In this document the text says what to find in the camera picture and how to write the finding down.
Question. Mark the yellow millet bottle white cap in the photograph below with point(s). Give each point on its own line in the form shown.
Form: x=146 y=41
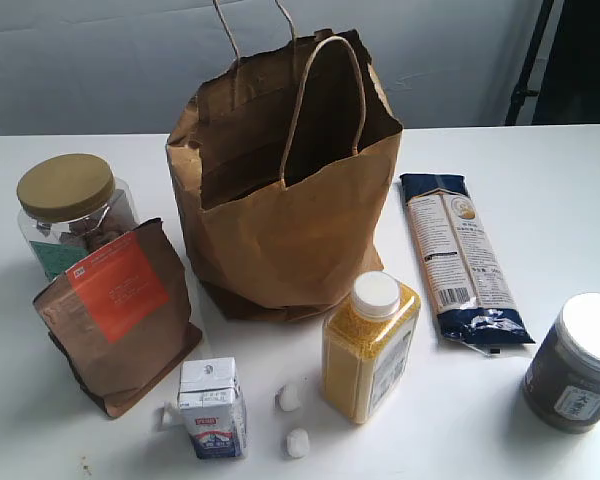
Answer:
x=366 y=342

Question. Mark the brown paper shopping bag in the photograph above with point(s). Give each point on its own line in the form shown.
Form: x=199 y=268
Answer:
x=280 y=169

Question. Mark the upper white wrapped candy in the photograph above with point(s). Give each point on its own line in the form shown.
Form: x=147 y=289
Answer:
x=288 y=398

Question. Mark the white wrapped candy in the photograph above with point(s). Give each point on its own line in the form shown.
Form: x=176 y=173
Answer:
x=297 y=443
x=288 y=398

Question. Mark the blue noodle packet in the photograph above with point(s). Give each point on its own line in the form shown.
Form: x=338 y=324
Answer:
x=467 y=289

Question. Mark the small white milk carton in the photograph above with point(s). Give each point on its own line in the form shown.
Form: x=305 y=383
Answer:
x=210 y=406

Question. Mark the brown pouch orange label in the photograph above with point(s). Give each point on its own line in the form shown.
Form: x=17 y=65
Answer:
x=121 y=317

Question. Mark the lower white wrapped candy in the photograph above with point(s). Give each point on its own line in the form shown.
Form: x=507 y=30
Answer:
x=297 y=443

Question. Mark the clear jar gold lid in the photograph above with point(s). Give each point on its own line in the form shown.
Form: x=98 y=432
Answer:
x=71 y=205

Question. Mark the black tripod stand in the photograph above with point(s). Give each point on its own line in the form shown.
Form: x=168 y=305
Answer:
x=527 y=88

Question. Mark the dark jar white lid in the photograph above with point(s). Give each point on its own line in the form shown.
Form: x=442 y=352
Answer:
x=562 y=383

